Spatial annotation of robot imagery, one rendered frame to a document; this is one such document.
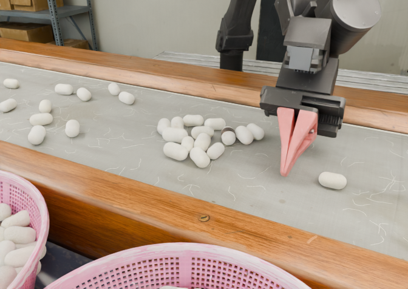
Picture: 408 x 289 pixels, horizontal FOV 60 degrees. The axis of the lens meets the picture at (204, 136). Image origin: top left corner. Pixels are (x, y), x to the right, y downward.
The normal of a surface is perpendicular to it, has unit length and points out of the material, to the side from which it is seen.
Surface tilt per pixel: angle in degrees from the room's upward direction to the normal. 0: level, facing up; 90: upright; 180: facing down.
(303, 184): 0
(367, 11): 46
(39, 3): 90
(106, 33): 90
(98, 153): 0
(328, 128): 40
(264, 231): 0
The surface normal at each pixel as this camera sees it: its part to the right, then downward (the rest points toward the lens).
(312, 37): -0.27, -0.40
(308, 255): 0.00, -0.88
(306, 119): -0.37, -0.04
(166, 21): -0.36, 0.44
